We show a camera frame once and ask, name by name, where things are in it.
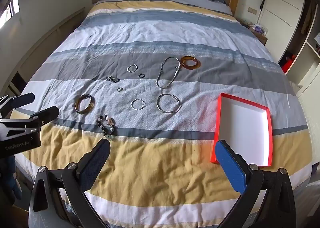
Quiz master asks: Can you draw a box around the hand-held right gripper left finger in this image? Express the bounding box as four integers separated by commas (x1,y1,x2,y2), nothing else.
32,139,111,212

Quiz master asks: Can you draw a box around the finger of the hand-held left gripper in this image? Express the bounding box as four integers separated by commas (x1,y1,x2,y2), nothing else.
0,106,60,133
0,92,35,117

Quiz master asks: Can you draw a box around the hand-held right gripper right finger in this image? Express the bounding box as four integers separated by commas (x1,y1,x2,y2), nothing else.
215,140,297,216

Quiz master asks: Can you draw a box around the red shallow box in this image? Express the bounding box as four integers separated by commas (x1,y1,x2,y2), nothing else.
209,93,273,167

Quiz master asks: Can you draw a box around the person's left hand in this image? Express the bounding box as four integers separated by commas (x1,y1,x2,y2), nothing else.
0,155,23,205

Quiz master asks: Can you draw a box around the gold brown bangle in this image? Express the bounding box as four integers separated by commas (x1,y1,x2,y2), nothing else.
74,94,95,115

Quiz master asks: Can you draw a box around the large silver bangle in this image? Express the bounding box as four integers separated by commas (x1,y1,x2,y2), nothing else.
157,93,181,114

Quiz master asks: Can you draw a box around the window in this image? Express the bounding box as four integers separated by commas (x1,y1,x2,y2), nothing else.
0,0,22,28

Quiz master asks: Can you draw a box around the amber bangle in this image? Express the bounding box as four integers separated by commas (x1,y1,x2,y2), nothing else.
180,56,201,70

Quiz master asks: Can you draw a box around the red object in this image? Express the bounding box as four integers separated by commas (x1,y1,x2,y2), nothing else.
282,54,295,73

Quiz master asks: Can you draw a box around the wooden nightstand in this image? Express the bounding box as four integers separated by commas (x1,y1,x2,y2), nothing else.
250,28,268,46

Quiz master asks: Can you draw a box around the striped duvet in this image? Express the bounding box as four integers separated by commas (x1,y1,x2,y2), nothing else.
14,0,313,228

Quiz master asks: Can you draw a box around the open shelf unit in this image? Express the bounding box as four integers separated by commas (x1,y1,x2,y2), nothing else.
277,0,320,98

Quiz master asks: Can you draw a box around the white wardrobe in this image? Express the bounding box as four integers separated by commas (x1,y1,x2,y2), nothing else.
256,0,307,63

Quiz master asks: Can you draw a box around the beaded bracelet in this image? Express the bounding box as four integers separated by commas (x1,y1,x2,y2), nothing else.
97,115,117,141

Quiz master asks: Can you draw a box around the silver chain necklace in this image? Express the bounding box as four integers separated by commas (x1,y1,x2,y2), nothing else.
155,56,182,89

